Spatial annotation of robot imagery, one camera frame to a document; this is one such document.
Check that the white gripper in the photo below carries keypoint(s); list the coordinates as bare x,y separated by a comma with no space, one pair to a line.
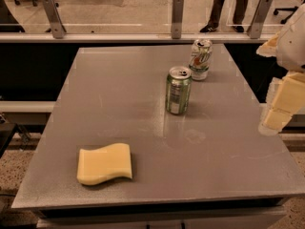
294,45

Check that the green soda can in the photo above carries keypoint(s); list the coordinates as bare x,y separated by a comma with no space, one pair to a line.
178,90

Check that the white 7up soda can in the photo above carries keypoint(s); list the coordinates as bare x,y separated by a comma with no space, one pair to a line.
201,53

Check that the yellow wavy sponge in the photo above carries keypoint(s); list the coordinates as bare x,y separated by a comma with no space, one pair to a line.
103,164

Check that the grey table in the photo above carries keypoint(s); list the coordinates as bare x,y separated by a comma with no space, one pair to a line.
208,168

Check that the black object at left edge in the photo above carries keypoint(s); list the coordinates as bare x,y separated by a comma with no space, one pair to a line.
7,131

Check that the right metal glass bracket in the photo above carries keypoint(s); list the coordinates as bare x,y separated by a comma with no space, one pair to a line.
256,26

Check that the metal glass bracket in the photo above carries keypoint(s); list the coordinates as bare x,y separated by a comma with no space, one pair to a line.
177,17
57,28
256,26

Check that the middle metal glass bracket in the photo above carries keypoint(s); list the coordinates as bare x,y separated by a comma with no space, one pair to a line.
177,17

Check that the left metal glass bracket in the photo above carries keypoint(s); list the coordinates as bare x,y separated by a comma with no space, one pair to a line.
57,28

